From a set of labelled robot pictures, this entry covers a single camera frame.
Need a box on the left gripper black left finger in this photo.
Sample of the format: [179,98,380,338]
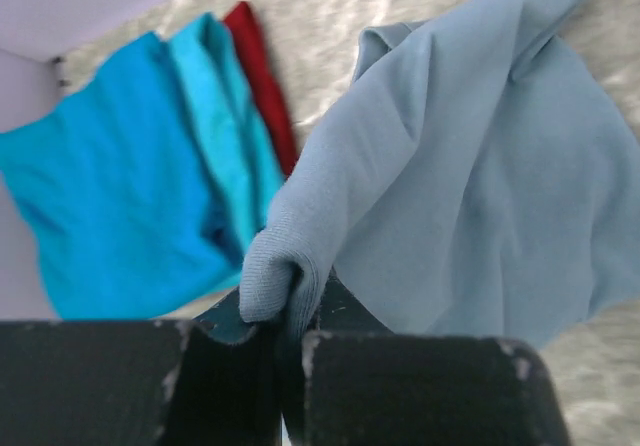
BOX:
[1,292,280,445]

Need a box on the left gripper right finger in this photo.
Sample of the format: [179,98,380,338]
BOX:
[279,278,571,445]

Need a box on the grey-blue t-shirt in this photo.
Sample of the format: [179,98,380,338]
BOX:
[239,0,639,346]

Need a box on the folded blue t-shirt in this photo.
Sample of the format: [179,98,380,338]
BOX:
[1,33,239,319]

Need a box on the folded teal t-shirt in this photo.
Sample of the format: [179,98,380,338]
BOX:
[169,14,284,251]

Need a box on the folded dark red t-shirt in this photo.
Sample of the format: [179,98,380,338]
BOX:
[223,1,298,177]

